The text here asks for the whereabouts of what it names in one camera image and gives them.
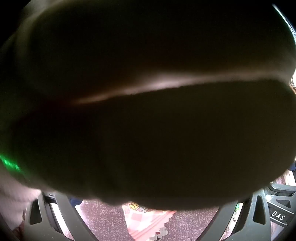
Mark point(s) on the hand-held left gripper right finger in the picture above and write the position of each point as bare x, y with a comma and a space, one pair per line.
231, 222

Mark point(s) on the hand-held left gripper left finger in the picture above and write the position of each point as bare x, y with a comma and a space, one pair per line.
67, 222

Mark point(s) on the pink checked snack packet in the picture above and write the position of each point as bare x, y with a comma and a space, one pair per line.
143, 222

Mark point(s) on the dark blurred object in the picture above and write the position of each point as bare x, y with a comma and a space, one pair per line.
148, 104

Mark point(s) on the purple floral tablecloth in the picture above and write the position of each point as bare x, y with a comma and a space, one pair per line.
104, 220

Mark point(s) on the white cloth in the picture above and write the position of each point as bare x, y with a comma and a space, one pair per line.
16, 204

